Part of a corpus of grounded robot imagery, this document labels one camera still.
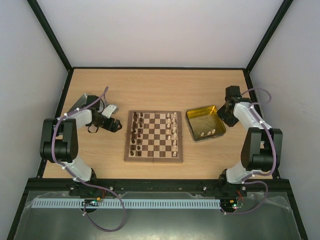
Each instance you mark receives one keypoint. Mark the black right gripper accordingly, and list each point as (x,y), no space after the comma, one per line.
(225,115)

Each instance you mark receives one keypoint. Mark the wooden chess board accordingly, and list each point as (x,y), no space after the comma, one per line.
(152,132)

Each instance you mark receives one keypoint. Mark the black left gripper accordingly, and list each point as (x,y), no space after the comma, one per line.
(114,129)

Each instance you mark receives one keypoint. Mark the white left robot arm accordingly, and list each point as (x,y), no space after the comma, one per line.
(59,138)

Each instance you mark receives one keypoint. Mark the gold metal tin tray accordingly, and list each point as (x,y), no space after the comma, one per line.
(204,123)

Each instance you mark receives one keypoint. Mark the slotted white cable duct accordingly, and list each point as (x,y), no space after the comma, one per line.
(73,203)

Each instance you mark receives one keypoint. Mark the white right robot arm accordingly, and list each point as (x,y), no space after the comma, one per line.
(262,147)

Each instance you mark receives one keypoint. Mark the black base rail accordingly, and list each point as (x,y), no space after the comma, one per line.
(204,187)

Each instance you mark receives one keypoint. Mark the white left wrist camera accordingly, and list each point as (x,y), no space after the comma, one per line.
(110,110)

